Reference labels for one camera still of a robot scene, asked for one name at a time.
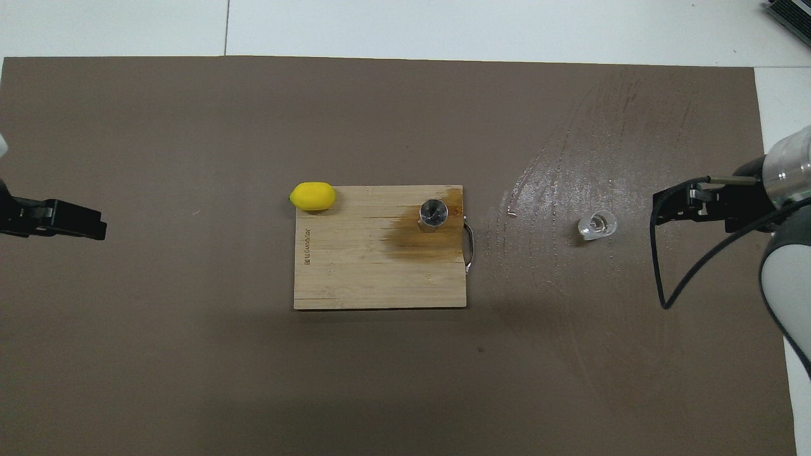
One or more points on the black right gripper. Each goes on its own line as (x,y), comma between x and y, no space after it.
(744,209)

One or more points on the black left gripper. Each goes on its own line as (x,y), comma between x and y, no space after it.
(16,218)

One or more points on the clear plastic cup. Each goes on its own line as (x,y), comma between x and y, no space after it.
(597,227)

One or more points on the steel double jigger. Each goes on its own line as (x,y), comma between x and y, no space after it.
(433,215)

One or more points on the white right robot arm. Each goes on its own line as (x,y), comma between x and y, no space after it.
(789,278)

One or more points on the grey ribbed device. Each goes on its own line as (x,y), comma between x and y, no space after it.
(795,12)

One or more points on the yellow lemon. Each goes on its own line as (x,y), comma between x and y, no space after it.
(312,196)

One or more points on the wooden cutting board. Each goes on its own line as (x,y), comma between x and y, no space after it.
(355,272)

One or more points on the brown table mat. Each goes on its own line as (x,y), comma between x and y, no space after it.
(380,380)

